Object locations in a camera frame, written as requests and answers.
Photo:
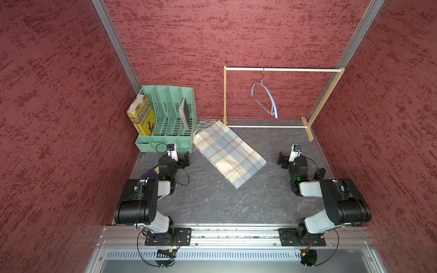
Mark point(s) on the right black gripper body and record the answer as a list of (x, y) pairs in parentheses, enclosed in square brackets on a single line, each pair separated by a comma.
[(285, 162)]

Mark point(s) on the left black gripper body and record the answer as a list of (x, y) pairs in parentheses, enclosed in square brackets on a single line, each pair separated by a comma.
[(181, 164)]

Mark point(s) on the plaid beige blue scarf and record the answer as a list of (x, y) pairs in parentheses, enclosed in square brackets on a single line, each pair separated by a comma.
[(233, 157)]

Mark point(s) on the light blue clothes hanger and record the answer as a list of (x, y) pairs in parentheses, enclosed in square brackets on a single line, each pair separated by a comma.
[(263, 97)]

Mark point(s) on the wooden clothes rack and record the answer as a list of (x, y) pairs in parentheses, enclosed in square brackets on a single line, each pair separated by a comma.
[(306, 123)]

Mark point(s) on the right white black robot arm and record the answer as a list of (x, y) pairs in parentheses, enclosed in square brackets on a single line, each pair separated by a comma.
[(343, 202)]

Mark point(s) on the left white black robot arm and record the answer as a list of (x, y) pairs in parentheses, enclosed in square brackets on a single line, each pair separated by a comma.
[(138, 203)]

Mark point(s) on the dark blue notebook yellow label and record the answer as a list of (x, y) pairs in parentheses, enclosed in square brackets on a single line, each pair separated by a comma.
[(153, 173)]

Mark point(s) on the black handheld device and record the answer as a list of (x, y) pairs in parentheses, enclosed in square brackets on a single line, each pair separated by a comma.
[(320, 174)]

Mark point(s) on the dark thin book in organizer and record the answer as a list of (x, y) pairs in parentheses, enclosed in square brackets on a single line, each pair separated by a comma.
[(184, 114)]

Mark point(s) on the green plastic file organizer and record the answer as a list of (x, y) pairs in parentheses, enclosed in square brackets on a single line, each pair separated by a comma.
[(166, 101)]

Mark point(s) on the yellow book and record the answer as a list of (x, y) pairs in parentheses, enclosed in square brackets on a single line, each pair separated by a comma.
[(142, 115)]

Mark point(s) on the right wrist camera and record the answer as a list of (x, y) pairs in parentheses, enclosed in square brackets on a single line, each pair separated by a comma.
[(296, 151)]

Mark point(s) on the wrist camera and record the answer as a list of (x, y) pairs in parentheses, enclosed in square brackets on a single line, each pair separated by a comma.
[(171, 151), (296, 151)]

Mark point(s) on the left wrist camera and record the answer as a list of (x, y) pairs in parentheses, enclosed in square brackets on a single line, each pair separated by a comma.
[(171, 151)]

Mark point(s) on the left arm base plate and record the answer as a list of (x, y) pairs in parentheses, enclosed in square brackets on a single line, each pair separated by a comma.
[(177, 238)]

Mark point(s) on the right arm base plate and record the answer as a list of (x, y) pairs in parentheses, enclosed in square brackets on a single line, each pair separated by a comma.
[(300, 238)]

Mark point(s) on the aluminium rail frame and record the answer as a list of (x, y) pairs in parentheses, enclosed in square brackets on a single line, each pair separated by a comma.
[(237, 242)]

